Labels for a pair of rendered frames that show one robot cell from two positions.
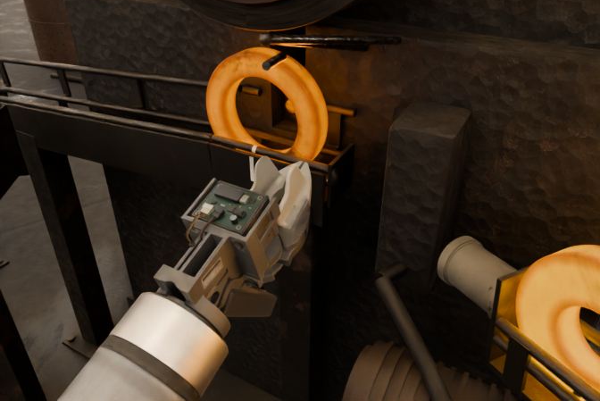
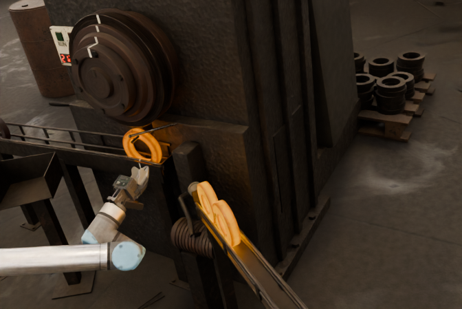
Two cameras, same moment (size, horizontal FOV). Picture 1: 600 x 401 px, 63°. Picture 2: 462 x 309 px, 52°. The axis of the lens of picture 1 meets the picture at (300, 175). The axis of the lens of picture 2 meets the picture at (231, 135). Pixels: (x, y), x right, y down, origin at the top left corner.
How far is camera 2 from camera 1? 1.38 m
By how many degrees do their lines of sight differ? 5
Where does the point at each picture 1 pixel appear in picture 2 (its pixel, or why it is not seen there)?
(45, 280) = (69, 224)
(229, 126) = (132, 153)
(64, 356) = not seen: hidden behind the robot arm
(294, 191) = (141, 175)
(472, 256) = (193, 187)
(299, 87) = (148, 141)
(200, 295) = (117, 201)
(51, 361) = not seen: hidden behind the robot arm
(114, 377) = (100, 218)
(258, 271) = (132, 196)
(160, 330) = (108, 209)
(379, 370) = (179, 224)
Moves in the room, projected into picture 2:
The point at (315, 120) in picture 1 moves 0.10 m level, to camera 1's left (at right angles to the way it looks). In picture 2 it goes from (155, 150) to (131, 153)
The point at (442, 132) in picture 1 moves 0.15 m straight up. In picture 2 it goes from (183, 153) to (176, 120)
